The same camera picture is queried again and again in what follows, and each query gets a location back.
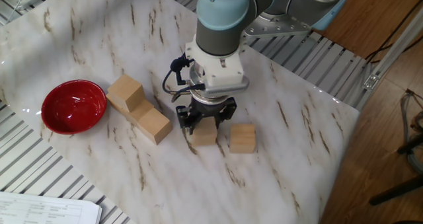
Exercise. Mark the white marble pattern board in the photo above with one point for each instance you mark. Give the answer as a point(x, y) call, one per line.
point(99, 35)

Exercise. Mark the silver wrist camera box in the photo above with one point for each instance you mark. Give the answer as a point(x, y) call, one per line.
point(228, 90)

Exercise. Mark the white printed paper stack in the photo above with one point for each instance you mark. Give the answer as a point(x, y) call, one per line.
point(39, 210)

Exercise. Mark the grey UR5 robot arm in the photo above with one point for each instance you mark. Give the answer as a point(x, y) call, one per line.
point(221, 19)

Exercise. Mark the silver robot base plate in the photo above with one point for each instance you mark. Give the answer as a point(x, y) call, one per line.
point(281, 27)

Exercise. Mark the black chair base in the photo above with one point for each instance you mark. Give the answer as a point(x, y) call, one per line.
point(396, 191)

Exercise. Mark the red glossy bowl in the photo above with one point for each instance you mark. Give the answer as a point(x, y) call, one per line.
point(74, 106)

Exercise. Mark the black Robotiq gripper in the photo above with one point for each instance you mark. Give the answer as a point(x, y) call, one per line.
point(208, 111)

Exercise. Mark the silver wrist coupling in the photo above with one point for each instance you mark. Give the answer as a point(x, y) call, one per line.
point(198, 77)

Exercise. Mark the aluminium frame profile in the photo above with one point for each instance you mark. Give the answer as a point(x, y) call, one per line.
point(393, 50)

